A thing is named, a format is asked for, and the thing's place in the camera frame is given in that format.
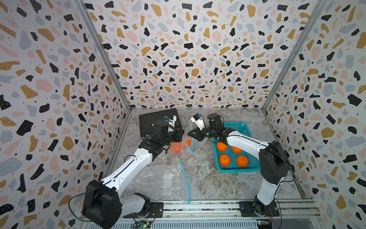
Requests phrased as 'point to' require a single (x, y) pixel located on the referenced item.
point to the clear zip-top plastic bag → (165, 179)
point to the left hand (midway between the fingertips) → (186, 131)
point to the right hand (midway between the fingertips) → (189, 133)
